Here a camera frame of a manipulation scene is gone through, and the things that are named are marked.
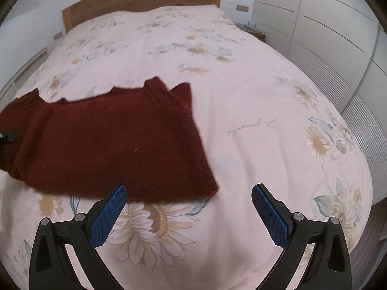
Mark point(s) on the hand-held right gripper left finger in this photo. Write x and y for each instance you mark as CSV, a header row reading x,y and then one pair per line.
x,y
108,214

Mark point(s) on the dark red knit sweater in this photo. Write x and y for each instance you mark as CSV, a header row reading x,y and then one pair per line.
x,y
105,142

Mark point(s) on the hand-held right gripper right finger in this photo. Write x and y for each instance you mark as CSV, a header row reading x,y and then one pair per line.
x,y
270,214

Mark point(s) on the wooden nightstand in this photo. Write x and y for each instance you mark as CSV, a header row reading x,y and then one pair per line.
x,y
255,33

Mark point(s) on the bed with floral cover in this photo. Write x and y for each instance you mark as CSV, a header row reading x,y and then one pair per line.
x,y
257,111

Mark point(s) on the wall outlet plate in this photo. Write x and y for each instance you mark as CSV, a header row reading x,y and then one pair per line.
x,y
59,35
242,8

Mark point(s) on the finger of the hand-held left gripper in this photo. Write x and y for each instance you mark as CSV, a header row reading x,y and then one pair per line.
x,y
7,136

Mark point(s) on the white louvered cabinet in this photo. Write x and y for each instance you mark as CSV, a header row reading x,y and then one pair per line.
x,y
18,78

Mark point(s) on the white wardrobe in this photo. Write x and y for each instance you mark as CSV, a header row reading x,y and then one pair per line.
x,y
317,21

